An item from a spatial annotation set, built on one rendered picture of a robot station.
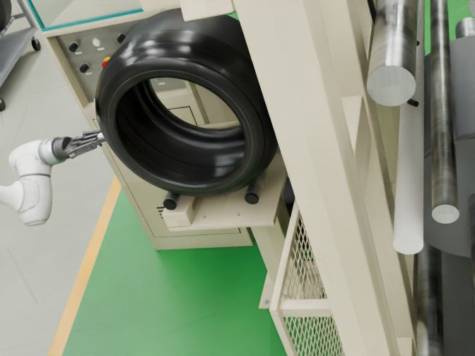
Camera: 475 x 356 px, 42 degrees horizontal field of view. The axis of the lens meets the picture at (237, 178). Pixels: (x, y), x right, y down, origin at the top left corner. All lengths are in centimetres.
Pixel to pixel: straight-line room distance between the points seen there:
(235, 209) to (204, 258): 112
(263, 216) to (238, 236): 110
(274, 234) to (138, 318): 85
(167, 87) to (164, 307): 104
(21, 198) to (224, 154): 68
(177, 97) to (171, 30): 90
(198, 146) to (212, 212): 24
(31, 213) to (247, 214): 71
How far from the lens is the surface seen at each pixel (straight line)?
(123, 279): 325
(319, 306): 142
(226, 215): 202
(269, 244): 257
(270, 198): 202
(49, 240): 379
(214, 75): 164
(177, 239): 319
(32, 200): 215
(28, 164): 219
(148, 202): 305
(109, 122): 185
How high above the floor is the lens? 206
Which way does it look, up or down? 36 degrees down
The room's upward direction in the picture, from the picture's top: 21 degrees counter-clockwise
